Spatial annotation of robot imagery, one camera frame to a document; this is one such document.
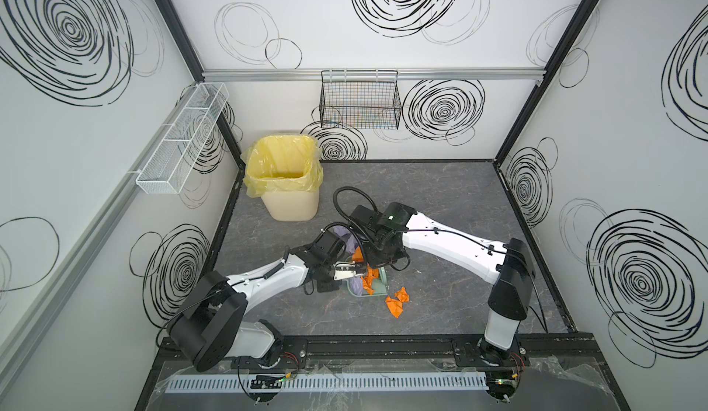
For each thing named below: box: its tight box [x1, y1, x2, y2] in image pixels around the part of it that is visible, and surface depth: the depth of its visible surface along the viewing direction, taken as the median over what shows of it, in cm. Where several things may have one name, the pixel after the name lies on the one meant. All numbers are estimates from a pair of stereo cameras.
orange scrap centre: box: [361, 263, 379, 295], surface depth 85 cm
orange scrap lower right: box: [385, 285, 411, 319], surface depth 84 cm
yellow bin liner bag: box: [241, 134, 324, 199], surface depth 94 cm
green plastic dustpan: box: [345, 266, 389, 298], surface depth 86 cm
